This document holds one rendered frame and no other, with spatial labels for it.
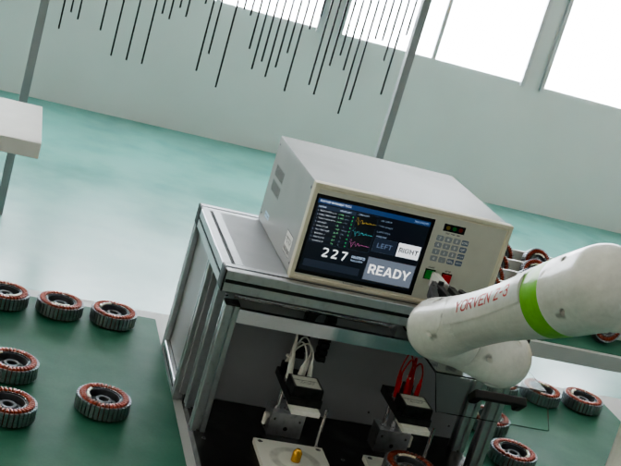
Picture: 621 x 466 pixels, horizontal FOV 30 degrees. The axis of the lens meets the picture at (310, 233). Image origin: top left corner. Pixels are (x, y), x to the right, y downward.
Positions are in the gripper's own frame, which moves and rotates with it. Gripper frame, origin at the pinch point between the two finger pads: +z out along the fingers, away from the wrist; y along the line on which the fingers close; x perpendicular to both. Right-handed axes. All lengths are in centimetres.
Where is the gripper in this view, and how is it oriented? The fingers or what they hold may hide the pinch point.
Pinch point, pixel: (438, 285)
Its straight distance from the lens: 235.4
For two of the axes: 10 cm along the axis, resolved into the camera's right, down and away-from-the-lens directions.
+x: 2.7, -9.3, -2.6
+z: -2.1, -3.2, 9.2
